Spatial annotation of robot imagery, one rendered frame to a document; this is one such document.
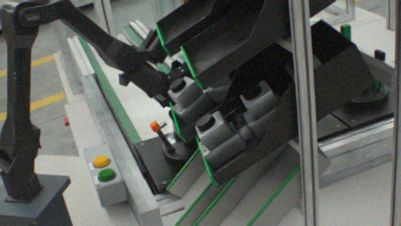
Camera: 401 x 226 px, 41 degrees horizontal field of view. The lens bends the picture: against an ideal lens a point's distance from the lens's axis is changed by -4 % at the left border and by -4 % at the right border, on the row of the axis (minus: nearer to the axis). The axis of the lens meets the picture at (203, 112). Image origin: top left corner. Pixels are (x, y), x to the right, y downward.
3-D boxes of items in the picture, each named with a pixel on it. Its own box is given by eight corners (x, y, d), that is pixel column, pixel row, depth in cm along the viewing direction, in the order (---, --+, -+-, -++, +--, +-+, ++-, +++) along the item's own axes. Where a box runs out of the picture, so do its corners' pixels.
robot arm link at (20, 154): (11, 184, 103) (1, 156, 100) (-5, 168, 110) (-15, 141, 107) (41, 169, 107) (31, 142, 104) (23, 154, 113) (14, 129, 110)
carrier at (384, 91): (350, 134, 134) (350, 89, 129) (303, 99, 155) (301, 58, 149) (426, 107, 140) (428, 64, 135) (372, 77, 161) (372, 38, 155)
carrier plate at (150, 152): (160, 197, 122) (158, 189, 121) (134, 149, 142) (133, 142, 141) (257, 165, 128) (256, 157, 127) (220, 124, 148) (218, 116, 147)
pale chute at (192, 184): (192, 236, 102) (174, 227, 101) (182, 197, 114) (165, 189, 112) (287, 124, 95) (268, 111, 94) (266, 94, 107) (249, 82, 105)
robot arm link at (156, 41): (120, 62, 113) (152, 16, 115) (101, 55, 119) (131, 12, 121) (154, 90, 121) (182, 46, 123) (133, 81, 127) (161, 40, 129)
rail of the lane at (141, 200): (148, 248, 120) (138, 210, 115) (85, 101, 196) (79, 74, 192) (171, 240, 122) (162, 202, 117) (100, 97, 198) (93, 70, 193)
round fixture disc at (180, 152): (173, 172, 127) (171, 165, 126) (157, 146, 139) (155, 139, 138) (228, 154, 130) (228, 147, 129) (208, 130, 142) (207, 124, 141)
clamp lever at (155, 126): (167, 150, 131) (150, 128, 127) (165, 146, 132) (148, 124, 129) (179, 141, 131) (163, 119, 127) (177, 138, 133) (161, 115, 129)
